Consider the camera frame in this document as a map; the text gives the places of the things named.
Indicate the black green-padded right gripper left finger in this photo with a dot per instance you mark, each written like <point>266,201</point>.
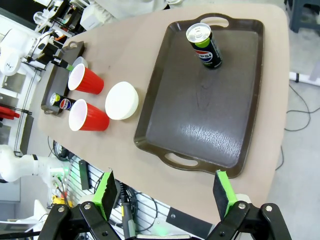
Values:
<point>106,193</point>

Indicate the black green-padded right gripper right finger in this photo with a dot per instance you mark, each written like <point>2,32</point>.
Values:
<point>222,195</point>

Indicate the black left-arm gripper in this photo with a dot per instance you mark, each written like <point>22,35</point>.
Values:
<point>50,51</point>

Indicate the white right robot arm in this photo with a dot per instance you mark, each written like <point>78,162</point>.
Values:
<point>22,165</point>

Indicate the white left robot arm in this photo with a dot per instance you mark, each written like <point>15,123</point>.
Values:
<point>12,52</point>

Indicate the large dark brown serving tray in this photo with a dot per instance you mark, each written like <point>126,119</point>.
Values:
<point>200,105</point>
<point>56,82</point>

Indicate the red plastic party cup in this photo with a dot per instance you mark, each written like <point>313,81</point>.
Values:
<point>88,81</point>
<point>92,120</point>

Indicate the black Pepsi soda can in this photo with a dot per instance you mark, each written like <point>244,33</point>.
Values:
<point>65,103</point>
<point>207,50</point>

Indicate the yellow connector block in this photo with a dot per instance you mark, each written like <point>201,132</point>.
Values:
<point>60,200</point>

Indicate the white box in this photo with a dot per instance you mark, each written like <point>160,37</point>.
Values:
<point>92,17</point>

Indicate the white pipe table leg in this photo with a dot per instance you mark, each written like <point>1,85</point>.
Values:
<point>303,78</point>

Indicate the dark grey stool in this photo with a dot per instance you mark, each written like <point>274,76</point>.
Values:
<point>303,15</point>

